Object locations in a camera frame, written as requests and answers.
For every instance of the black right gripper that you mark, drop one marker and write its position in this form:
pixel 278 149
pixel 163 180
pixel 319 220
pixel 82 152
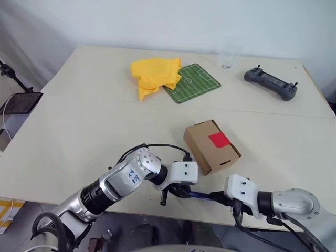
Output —
pixel 236 206

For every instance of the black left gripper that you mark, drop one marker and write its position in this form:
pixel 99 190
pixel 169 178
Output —
pixel 163 195

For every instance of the brown cardboard box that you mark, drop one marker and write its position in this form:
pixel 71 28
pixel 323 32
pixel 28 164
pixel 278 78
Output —
pixel 204 155

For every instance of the red tape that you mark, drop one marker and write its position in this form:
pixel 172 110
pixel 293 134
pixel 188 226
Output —
pixel 219 140

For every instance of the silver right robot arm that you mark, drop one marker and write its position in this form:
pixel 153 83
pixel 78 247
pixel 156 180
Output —
pixel 296 207

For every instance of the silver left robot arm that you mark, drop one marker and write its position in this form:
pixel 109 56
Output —
pixel 123 181

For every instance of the small brown metal object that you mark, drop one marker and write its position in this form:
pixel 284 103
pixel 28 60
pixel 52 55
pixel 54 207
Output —
pixel 101 240

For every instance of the green football field mat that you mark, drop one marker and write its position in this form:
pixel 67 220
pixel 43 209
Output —
pixel 197 82

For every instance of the yellow cloth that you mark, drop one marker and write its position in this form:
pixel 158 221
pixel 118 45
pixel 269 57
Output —
pixel 152 76

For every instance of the grey handheld controller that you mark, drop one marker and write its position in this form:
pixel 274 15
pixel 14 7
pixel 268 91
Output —
pixel 271 82

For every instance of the clear drinking glass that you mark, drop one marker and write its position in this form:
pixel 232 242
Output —
pixel 228 56

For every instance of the black flat tray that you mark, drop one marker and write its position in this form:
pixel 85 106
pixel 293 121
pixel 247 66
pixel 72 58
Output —
pixel 22 103

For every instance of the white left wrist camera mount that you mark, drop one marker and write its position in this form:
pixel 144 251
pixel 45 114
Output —
pixel 185 172

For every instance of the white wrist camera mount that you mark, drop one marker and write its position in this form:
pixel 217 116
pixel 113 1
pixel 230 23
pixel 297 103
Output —
pixel 185 172
pixel 240 186

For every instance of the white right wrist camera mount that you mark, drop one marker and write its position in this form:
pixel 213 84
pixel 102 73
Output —
pixel 240 186

